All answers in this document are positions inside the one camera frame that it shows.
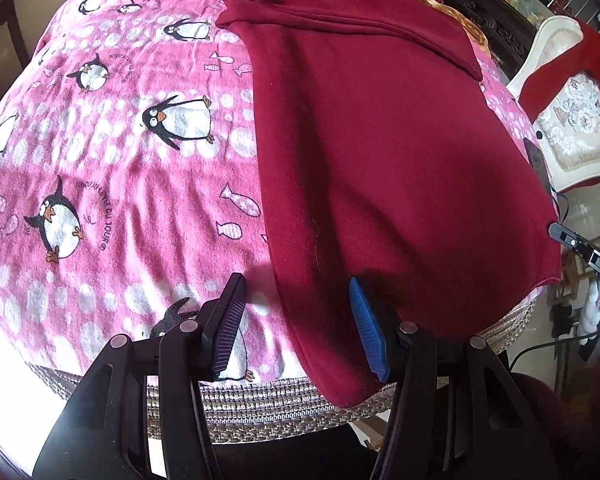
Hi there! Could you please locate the dark red sweater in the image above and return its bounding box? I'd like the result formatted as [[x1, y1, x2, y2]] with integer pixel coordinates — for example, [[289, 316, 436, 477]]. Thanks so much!
[[218, 0, 559, 408]]

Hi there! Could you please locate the white ornate chair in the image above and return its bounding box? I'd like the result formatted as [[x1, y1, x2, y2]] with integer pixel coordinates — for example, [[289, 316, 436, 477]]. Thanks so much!
[[507, 15, 600, 192]]

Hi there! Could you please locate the woven striped mattress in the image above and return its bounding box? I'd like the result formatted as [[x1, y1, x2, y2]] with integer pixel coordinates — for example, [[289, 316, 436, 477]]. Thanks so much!
[[26, 287, 546, 444]]

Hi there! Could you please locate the red garment on chair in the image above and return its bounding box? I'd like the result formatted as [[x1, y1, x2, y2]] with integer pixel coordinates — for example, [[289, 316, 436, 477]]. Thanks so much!
[[519, 21, 600, 122]]

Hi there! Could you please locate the dark carved wooden headboard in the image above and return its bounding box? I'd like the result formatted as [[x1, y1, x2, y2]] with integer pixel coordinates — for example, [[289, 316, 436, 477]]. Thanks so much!
[[444, 0, 536, 79]]

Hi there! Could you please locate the pink penguin blanket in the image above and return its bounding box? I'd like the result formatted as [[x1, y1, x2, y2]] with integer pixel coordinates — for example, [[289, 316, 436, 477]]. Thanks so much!
[[0, 0, 528, 382]]

